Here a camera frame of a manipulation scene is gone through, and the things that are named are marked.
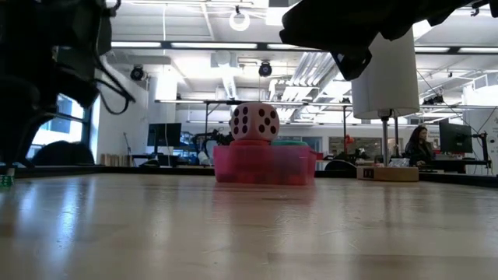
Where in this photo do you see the round white ceiling lamp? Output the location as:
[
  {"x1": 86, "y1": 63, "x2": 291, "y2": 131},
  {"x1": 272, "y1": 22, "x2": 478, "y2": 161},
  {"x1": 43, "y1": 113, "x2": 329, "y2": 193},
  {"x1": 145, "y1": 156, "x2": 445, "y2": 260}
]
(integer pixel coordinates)
[{"x1": 228, "y1": 5, "x2": 252, "y2": 33}]

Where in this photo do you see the long ceiling light strip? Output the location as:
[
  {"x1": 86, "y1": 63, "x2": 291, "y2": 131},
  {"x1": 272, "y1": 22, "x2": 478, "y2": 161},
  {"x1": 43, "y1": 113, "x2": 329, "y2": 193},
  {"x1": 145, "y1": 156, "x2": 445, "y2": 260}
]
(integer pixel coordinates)
[
  {"x1": 110, "y1": 41, "x2": 312, "y2": 51},
  {"x1": 414, "y1": 46, "x2": 498, "y2": 54}
]

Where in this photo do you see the person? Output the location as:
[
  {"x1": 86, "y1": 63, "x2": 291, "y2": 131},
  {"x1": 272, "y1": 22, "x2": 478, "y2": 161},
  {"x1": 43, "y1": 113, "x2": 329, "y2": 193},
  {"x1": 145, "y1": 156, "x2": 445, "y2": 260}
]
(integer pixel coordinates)
[{"x1": 404, "y1": 124, "x2": 436, "y2": 167}]

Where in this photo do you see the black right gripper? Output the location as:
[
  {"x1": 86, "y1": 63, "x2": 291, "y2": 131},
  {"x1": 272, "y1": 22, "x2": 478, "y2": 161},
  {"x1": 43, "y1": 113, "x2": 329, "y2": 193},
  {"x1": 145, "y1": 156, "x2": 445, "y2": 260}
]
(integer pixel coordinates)
[{"x1": 279, "y1": 0, "x2": 384, "y2": 82}]

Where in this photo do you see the black aluminium table frame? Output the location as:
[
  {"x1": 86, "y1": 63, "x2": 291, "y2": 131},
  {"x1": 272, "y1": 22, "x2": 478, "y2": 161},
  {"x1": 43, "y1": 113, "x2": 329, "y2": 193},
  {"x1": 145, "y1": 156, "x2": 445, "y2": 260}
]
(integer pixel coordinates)
[{"x1": 0, "y1": 164, "x2": 498, "y2": 189}]

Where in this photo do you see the pink translucent plastic bin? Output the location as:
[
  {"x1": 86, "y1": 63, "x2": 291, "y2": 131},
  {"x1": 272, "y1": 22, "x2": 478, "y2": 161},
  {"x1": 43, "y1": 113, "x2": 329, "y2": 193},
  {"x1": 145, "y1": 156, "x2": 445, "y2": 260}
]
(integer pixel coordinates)
[{"x1": 212, "y1": 145, "x2": 318, "y2": 186}]

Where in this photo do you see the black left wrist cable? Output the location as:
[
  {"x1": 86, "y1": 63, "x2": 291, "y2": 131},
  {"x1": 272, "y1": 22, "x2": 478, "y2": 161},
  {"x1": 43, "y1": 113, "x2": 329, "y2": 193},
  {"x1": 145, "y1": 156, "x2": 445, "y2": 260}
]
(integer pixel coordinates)
[{"x1": 93, "y1": 54, "x2": 137, "y2": 116}]

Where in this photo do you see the white-shade lamp with wooden base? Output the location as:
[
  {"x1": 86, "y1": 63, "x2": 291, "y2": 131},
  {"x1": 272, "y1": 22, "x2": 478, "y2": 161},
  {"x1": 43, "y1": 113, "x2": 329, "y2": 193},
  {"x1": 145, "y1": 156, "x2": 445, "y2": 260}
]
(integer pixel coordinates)
[{"x1": 350, "y1": 26, "x2": 421, "y2": 183}]

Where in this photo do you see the large pink foam die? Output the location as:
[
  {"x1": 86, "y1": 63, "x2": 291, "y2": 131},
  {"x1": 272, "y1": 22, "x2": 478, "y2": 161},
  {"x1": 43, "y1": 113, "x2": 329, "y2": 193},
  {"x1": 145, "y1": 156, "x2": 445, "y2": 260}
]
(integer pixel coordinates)
[{"x1": 229, "y1": 102, "x2": 281, "y2": 142}]

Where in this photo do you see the large dark-framed window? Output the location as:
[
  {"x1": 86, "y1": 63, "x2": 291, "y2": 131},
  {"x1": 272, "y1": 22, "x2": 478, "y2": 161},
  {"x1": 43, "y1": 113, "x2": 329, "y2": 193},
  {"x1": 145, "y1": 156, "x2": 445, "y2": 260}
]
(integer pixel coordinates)
[{"x1": 26, "y1": 93, "x2": 94, "y2": 164}]

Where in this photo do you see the large teal foam die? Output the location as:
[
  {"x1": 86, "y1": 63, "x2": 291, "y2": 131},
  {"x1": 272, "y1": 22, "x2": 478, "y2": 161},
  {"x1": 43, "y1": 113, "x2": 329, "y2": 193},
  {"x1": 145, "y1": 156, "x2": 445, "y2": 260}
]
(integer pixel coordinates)
[{"x1": 271, "y1": 140, "x2": 310, "y2": 148}]

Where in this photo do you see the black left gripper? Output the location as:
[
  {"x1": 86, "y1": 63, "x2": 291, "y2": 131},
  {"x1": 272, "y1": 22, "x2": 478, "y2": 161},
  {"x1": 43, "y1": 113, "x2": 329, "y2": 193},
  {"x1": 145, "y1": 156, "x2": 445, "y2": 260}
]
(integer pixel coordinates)
[{"x1": 0, "y1": 44, "x2": 101, "y2": 170}]

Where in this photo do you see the black computer monitor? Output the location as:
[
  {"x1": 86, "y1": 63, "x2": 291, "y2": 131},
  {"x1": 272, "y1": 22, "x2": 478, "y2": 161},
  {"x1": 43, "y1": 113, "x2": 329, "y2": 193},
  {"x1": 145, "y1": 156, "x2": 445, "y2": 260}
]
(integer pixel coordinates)
[
  {"x1": 146, "y1": 122, "x2": 183, "y2": 156},
  {"x1": 438, "y1": 121, "x2": 474, "y2": 155}
]

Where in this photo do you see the black background gantry frame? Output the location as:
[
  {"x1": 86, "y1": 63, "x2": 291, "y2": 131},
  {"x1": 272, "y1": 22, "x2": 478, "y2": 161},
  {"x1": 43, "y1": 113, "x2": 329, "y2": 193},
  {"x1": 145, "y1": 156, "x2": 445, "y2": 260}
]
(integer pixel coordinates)
[{"x1": 154, "y1": 99, "x2": 353, "y2": 155}]

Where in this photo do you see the dark rounded chair back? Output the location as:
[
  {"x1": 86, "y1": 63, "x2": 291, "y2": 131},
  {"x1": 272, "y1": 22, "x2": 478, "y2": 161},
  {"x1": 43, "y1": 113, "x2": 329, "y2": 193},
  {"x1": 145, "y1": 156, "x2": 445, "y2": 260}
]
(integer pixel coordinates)
[{"x1": 31, "y1": 140, "x2": 96, "y2": 166}]

